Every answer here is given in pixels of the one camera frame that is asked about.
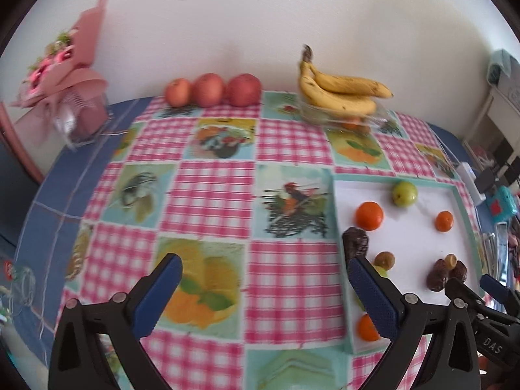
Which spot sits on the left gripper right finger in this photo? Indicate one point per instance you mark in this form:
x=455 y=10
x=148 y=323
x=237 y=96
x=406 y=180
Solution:
x=451 y=361

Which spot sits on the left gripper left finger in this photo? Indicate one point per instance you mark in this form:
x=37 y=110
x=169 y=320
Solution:
x=78 y=361

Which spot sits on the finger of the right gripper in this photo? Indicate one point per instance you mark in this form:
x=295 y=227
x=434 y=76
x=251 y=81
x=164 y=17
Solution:
x=455 y=289
x=495 y=289

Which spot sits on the small brown longan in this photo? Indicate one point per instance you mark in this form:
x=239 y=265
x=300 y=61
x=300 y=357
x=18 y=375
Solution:
x=450 y=261
x=385 y=260

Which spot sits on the orange tangerine with stem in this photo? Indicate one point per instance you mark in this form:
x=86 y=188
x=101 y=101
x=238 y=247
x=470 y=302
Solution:
x=366 y=329

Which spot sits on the green plum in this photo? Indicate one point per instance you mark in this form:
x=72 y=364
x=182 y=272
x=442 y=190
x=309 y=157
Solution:
x=383 y=273
x=404 y=194

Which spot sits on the dark date small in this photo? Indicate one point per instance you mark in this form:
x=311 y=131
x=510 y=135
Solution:
x=459 y=272

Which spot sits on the white tray teal rim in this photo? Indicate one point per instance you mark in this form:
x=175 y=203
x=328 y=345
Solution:
x=410 y=234

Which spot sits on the small orange tangerine in tray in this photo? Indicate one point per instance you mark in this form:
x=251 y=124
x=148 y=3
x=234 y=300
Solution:
x=444 y=221

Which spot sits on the teal gadget red button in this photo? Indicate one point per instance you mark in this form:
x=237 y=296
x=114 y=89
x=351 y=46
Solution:
x=502 y=205

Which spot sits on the glass mug red logo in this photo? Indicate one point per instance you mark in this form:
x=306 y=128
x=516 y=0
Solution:
x=17 y=287

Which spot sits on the large orange tangerine in tray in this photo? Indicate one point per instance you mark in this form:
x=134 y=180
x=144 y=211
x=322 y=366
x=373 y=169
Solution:
x=369 y=216

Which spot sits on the blue checked tablecloth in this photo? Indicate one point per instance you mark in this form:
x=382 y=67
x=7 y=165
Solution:
x=77 y=187

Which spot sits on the pink plaid fruit tablecloth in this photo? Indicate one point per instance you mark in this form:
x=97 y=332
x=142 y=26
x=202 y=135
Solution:
x=244 y=197

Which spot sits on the clear plastic fruit container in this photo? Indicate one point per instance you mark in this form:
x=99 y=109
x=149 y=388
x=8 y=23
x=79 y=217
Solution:
x=361 y=124

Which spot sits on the yellow banana bunch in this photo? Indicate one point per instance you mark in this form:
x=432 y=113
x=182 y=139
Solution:
x=341 y=95

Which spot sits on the pink framed mirror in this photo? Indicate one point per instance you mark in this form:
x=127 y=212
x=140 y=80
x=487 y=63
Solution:
x=10 y=137

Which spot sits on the clear glass vase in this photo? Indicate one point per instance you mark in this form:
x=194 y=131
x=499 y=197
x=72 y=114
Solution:
x=87 y=118

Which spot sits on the left red apple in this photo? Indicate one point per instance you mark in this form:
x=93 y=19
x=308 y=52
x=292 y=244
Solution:
x=178 y=93

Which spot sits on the red apple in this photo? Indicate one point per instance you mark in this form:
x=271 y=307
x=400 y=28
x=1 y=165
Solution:
x=208 y=90
x=178 y=93
x=244 y=90

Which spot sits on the right red apple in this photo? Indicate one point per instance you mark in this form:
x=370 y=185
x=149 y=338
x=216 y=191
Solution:
x=244 y=90

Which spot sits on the pink wrapped flower bouquet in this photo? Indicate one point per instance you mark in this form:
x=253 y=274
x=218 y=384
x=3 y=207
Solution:
x=67 y=66

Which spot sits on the middle red apple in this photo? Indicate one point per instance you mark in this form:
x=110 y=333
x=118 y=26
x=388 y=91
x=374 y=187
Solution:
x=208 y=90

